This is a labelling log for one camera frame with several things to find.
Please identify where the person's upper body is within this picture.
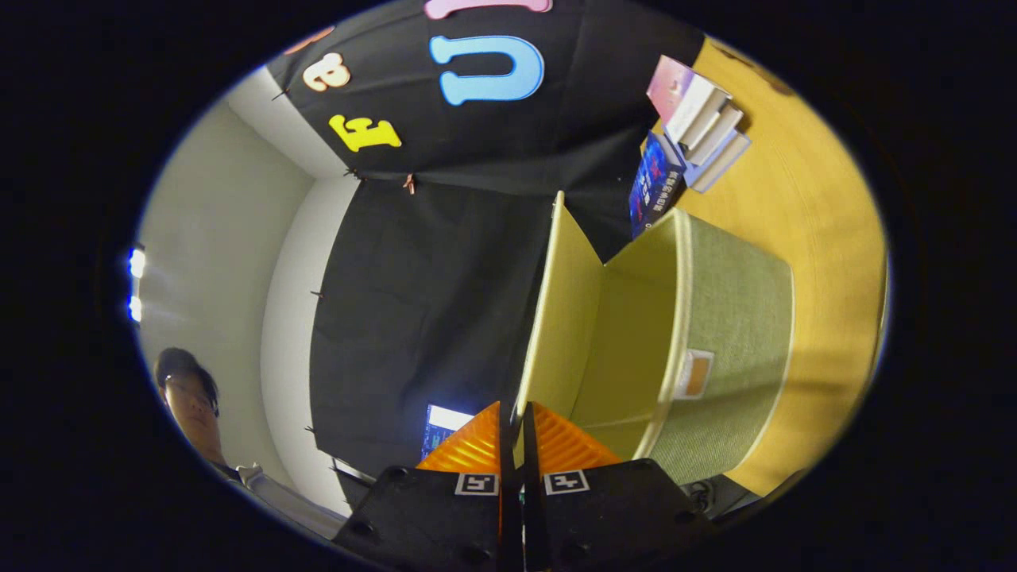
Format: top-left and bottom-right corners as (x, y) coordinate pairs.
(153, 347), (346, 541)

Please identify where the white paperback book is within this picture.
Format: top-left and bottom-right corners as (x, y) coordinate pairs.
(666, 75), (745, 164)

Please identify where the green fabric storage box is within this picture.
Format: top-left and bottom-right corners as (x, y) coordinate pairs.
(515, 191), (794, 485)

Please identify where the laptop screen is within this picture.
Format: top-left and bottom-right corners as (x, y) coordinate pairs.
(421, 404), (475, 462)

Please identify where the dark blue book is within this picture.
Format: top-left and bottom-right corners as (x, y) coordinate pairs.
(628, 131), (686, 239)

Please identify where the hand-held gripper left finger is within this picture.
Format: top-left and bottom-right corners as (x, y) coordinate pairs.
(332, 401), (519, 572)

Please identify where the pale blue book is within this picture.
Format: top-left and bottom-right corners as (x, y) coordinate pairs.
(685, 131), (752, 194)

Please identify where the black backdrop cloth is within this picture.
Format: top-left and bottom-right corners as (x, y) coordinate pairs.
(266, 0), (708, 509)

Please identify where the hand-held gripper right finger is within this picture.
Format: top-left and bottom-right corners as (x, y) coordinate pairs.
(520, 401), (716, 572)

